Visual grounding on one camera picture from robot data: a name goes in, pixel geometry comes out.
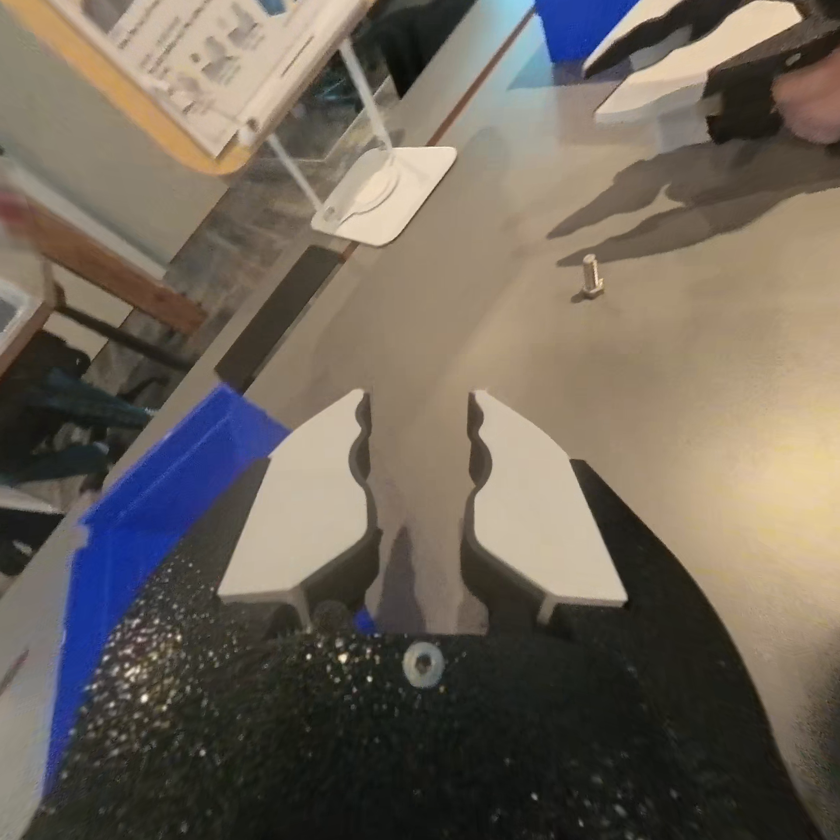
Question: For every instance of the blue plastic bin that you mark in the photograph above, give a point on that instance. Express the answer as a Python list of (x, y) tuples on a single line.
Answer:
[(151, 499), (581, 26)]

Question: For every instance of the black chair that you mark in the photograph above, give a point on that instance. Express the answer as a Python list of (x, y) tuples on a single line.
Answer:
[(420, 39)]

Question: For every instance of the printed instruction sheet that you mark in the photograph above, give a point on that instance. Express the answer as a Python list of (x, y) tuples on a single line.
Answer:
[(216, 52)]

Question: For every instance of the clear plastic box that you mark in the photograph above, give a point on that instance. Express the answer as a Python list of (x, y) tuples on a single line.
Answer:
[(328, 151)]

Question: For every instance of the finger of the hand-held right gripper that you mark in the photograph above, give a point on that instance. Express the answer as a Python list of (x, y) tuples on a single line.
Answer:
[(640, 29), (682, 72)]

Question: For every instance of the white document stand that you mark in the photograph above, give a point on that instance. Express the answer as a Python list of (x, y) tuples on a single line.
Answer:
[(387, 190)]

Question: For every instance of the wooden clipboard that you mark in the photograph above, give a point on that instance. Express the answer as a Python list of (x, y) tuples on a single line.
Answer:
[(131, 98)]

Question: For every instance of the black table edge pad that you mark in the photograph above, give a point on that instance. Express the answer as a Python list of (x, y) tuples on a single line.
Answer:
[(279, 321)]

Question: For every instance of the wooden table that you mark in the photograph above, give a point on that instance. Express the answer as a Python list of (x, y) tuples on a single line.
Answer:
[(118, 275)]

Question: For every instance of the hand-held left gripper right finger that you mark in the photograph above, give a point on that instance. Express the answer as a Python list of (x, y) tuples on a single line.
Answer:
[(538, 518)]

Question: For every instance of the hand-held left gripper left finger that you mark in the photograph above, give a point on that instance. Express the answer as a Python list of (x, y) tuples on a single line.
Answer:
[(295, 505)]

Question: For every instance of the silver hex bolt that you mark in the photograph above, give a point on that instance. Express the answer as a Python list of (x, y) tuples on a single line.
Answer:
[(591, 279)]

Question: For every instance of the person's right hand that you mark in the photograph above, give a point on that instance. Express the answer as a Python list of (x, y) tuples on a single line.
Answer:
[(810, 105)]

